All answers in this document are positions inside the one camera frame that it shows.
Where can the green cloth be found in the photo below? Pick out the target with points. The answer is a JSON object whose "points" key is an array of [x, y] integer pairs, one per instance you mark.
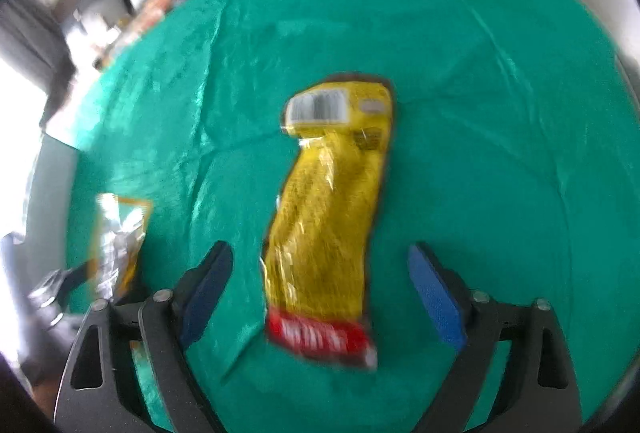
{"points": [[475, 138]]}

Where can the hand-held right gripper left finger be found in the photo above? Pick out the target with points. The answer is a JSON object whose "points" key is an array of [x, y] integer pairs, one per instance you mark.
{"points": [[207, 293]]}

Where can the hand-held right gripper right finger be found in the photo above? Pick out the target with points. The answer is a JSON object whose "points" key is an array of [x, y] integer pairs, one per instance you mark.
{"points": [[435, 298]]}

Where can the grey curtain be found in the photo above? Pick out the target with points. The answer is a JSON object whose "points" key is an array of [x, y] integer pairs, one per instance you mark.
{"points": [[30, 43]]}

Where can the yellow and red snack packet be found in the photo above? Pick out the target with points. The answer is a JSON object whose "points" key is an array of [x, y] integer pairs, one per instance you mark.
{"points": [[325, 223]]}

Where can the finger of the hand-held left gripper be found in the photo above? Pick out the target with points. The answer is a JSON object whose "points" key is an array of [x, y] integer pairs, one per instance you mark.
{"points": [[75, 277]]}

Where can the yellow-edged egg snack packet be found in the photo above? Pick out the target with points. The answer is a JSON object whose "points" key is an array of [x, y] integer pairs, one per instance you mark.
{"points": [[117, 238]]}

